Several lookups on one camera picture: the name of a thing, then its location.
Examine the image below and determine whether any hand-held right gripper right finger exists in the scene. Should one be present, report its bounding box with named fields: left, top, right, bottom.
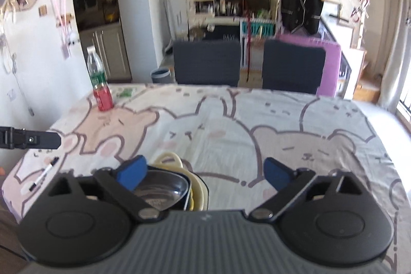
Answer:
left=250, top=157, right=381, bottom=223

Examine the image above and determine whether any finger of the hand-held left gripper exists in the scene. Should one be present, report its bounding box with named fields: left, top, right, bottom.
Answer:
left=0, top=126, right=62, bottom=151

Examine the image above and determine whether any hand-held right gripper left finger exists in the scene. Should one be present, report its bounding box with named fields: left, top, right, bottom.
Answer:
left=35, top=155, right=161, bottom=224

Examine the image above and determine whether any rectangular steel container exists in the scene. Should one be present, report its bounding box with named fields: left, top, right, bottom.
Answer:
left=133, top=165, right=192, bottom=212

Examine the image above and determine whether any cream bowl with handles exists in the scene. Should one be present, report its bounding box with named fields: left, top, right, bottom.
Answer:
left=151, top=151, right=206, bottom=212

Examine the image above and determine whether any white marker pen black cap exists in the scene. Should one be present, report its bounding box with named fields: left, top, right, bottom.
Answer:
left=21, top=157, right=60, bottom=194

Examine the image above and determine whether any bear printed tablecloth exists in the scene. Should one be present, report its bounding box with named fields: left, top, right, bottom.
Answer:
left=2, top=83, right=411, bottom=274

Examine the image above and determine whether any red drink can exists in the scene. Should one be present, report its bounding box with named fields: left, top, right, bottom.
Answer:
left=93, top=85, right=114, bottom=112

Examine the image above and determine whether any clear plastic water bottle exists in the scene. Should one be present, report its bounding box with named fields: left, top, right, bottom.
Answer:
left=87, top=47, right=107, bottom=90

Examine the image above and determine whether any grey trash bin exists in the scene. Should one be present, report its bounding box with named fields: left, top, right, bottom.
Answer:
left=151, top=68, right=171, bottom=84

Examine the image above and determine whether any dark fabric chair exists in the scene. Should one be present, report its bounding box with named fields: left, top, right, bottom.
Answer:
left=261, top=39, right=326, bottom=95
left=173, top=39, right=241, bottom=87

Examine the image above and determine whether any grey floor cabinet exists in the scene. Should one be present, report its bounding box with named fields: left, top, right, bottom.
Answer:
left=79, top=25, right=132, bottom=83

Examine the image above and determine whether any purple board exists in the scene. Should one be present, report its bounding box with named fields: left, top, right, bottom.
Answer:
left=276, top=33, right=341, bottom=98

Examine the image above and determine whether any wooden shelf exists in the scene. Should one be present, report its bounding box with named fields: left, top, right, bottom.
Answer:
left=348, top=46, right=368, bottom=101

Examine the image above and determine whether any teal rack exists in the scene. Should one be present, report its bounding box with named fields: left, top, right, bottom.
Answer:
left=241, top=20, right=277, bottom=39

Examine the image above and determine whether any black vest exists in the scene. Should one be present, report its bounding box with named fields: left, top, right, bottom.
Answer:
left=281, top=0, right=325, bottom=35

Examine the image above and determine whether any beige curtain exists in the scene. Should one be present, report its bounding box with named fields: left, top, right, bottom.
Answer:
left=380, top=0, right=411, bottom=120

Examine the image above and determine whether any pink lanyard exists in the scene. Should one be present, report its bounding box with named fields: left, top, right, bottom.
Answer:
left=50, top=0, right=79, bottom=59

